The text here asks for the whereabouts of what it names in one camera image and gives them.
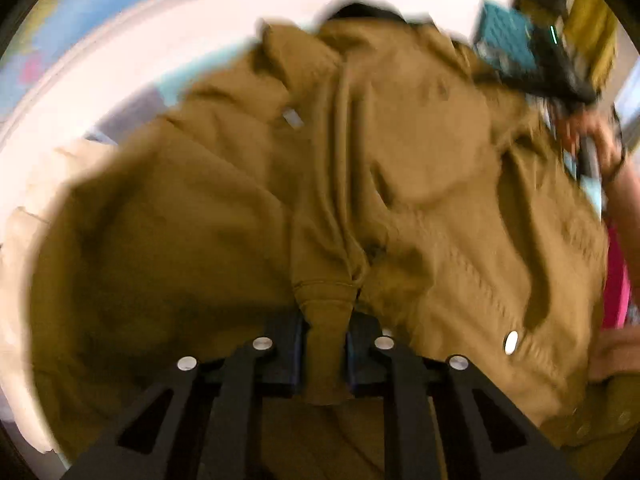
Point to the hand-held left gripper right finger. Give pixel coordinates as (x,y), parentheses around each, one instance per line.
(362,360)

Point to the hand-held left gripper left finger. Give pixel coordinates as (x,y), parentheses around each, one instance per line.
(285,355)

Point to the mustard brown jacket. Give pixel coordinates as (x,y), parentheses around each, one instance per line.
(350,185)

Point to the person's right hand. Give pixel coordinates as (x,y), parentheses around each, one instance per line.
(597,132)

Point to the olive black pink rug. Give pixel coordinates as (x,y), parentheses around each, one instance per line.
(595,25)

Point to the pink cloth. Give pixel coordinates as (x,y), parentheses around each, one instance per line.
(616,285)

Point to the cream cloth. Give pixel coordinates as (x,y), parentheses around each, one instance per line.
(20,260)

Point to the colourful wall map poster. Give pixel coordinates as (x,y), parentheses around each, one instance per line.
(75,10)

